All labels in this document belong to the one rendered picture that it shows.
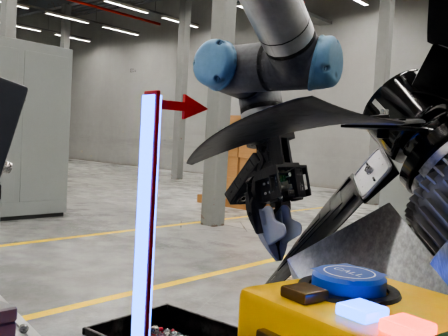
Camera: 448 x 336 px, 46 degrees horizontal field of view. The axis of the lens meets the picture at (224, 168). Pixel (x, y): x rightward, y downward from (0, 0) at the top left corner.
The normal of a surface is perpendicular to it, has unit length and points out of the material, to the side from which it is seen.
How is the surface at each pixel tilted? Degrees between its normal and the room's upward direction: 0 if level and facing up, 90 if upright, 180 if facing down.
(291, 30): 124
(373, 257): 55
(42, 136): 90
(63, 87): 90
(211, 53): 84
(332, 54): 88
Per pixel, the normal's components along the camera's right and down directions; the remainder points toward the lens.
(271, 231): -0.79, 0.04
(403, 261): -0.22, -0.54
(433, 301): 0.06, -1.00
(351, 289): -0.14, 0.04
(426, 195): -0.96, -0.11
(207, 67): -0.54, -0.08
